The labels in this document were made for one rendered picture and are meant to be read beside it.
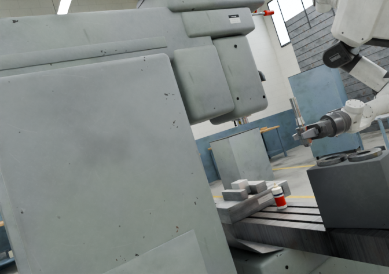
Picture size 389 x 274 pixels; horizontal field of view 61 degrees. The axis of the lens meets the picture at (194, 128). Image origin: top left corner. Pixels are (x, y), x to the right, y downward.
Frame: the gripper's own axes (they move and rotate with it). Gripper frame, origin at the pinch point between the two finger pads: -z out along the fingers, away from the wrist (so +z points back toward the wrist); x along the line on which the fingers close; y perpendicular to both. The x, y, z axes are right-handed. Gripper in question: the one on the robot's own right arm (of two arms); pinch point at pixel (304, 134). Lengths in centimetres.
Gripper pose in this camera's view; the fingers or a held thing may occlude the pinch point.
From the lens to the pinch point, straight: 127.3
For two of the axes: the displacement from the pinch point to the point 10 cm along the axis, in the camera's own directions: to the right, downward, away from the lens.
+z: 9.1, -2.9, 3.1
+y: 3.1, 9.5, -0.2
